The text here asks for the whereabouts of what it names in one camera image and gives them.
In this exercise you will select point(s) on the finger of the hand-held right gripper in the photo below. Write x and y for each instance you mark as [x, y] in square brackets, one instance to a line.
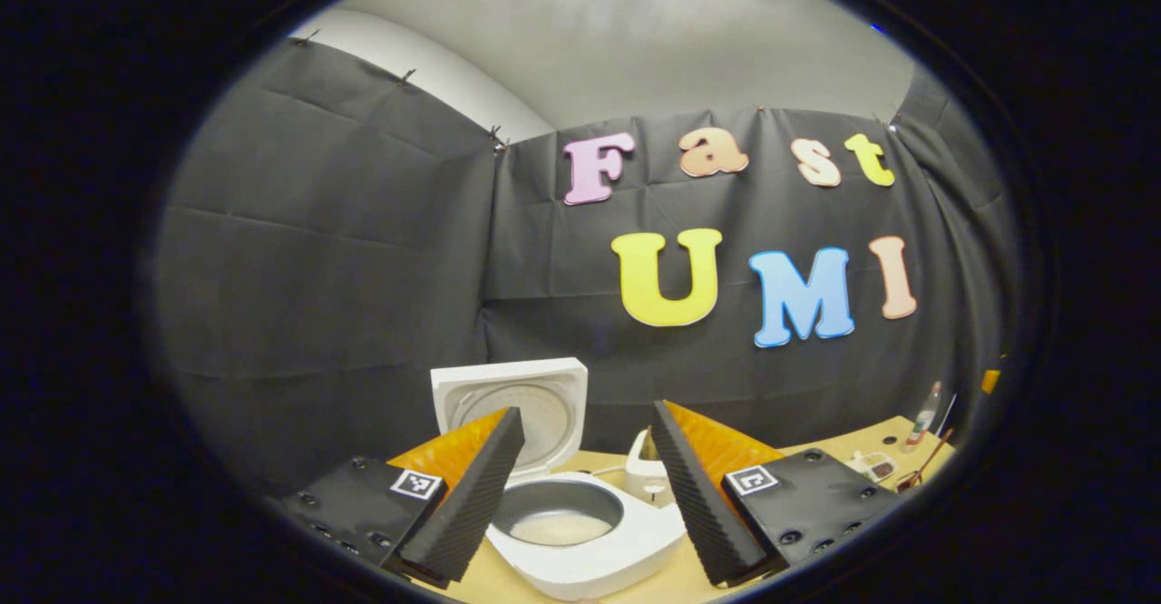
[991, 382]

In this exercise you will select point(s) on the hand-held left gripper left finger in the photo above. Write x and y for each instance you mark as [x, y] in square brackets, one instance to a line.
[472, 504]

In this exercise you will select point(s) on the white toaster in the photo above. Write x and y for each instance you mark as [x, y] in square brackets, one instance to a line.
[646, 477]

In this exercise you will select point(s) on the white divided bean dish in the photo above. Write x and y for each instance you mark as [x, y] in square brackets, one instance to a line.
[875, 466]

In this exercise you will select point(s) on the brown wooden spoon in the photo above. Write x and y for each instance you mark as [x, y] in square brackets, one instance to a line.
[930, 461]

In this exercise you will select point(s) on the white rice cooker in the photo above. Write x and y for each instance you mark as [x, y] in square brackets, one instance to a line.
[626, 550]

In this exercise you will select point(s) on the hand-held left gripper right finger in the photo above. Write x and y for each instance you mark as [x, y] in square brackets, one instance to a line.
[698, 504]

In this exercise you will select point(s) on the black backdrop cloth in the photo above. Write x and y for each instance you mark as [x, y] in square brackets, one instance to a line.
[317, 268]

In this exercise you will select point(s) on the clear plastic water bottle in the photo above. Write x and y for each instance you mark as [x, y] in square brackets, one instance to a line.
[923, 418]

